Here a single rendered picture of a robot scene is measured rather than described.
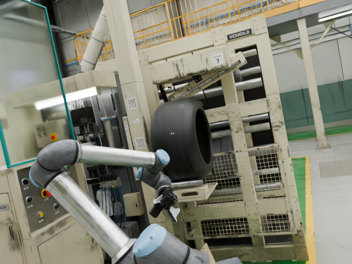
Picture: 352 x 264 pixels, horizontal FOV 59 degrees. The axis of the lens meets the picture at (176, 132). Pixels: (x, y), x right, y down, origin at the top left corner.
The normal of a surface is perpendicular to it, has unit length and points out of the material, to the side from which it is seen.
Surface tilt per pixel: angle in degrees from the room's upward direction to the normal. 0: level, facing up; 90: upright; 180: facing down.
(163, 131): 71
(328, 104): 90
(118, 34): 90
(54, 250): 90
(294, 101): 90
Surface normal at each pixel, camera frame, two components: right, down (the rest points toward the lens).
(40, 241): 0.93, -0.17
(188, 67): -0.32, 0.11
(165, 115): -0.37, -0.57
